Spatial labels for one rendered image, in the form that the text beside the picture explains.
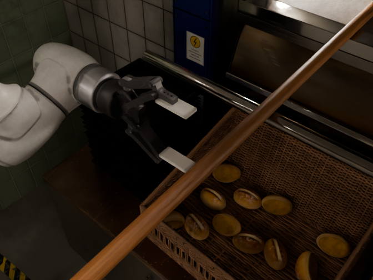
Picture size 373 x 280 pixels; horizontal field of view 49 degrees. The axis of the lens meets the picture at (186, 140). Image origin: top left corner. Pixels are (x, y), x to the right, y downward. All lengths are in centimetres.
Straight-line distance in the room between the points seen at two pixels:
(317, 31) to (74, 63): 63
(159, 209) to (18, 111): 36
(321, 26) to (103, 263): 82
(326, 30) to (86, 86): 63
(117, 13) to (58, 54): 80
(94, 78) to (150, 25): 76
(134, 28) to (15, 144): 90
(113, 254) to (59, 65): 43
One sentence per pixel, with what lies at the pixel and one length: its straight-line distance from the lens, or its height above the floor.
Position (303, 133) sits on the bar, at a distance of 83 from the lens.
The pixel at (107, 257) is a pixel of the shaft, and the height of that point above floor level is 120.
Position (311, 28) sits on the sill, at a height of 117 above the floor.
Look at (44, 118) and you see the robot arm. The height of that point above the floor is 117.
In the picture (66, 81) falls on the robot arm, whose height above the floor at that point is 122.
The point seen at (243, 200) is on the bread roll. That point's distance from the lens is 138.
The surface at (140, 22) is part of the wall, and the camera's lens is 160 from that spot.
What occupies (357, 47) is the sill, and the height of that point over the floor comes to 117.
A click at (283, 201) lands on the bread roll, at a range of 138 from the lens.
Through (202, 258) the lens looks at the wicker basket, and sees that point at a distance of 115.
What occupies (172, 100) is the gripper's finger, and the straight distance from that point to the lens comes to 70.
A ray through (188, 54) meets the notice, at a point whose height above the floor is 95.
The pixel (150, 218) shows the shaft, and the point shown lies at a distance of 63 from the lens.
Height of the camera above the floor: 172
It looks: 44 degrees down
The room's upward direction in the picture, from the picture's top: straight up
